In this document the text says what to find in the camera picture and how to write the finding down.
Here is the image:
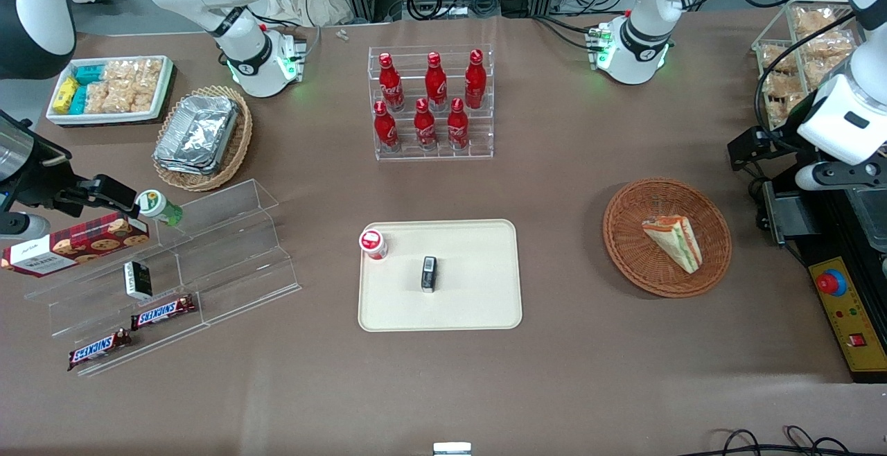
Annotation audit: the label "small black white box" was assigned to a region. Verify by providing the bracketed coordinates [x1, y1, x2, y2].
[123, 261, 154, 300]

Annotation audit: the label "clear acrylic stepped shelf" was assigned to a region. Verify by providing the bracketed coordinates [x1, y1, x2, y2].
[24, 179, 302, 378]

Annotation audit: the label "white rectangular snack tray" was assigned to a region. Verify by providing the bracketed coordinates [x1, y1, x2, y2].
[46, 55, 175, 127]

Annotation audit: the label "coiled black cable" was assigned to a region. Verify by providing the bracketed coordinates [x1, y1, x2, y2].
[405, 0, 446, 21]

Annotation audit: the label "red cola bottle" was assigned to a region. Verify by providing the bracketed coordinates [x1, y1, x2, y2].
[447, 98, 470, 151]
[425, 52, 448, 112]
[378, 53, 405, 112]
[374, 100, 401, 153]
[414, 98, 438, 151]
[464, 49, 487, 110]

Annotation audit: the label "clear acrylic bottle rack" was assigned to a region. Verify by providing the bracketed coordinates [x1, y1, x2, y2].
[367, 44, 494, 161]

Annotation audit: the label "yellow emergency stop box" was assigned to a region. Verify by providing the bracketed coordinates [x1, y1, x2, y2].
[807, 256, 887, 383]

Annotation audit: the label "small white bottle red lid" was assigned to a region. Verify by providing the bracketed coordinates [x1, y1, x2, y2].
[358, 229, 389, 261]

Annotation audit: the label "grey metal box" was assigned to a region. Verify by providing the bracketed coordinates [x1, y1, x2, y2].
[762, 181, 807, 247]

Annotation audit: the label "yellow snack packet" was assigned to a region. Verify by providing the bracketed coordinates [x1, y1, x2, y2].
[53, 76, 79, 114]

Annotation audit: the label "fried snack bag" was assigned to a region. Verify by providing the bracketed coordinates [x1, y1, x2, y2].
[759, 44, 799, 74]
[762, 71, 810, 126]
[793, 7, 859, 58]

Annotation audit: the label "triangular sandwich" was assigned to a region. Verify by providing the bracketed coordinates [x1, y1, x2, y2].
[641, 215, 704, 274]

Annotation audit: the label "red tartan cookie box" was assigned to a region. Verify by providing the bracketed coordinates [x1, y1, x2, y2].
[0, 211, 150, 279]

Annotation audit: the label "black floor cables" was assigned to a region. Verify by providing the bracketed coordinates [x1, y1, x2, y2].
[693, 426, 887, 456]

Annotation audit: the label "brown round wicker basket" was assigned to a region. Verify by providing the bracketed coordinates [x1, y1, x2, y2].
[602, 177, 732, 299]

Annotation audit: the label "stacked aluminium foil trays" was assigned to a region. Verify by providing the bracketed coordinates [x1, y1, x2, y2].
[154, 94, 240, 176]

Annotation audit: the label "clear plastic container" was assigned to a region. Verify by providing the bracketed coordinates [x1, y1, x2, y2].
[849, 184, 887, 253]

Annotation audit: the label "snickers chocolate bar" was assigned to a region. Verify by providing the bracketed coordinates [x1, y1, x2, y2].
[130, 294, 197, 331]
[67, 328, 133, 372]

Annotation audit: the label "black arm base cables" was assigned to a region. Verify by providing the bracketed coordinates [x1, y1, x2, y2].
[532, 15, 605, 52]

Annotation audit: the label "light oval wicker basket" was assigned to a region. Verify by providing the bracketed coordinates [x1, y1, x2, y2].
[152, 85, 254, 192]

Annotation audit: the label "green bottle white cap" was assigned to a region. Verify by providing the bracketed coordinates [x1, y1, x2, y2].
[137, 189, 184, 228]

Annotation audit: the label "cream plastic tray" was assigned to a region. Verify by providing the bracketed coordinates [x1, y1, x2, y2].
[358, 219, 522, 332]

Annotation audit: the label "black side platform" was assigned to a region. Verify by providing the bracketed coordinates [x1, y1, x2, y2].
[766, 158, 887, 270]

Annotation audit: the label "clear bins of snacks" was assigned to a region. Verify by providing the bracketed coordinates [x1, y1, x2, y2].
[751, 0, 887, 132]

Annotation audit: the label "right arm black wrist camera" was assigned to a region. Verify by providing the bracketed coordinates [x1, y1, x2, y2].
[14, 139, 139, 216]

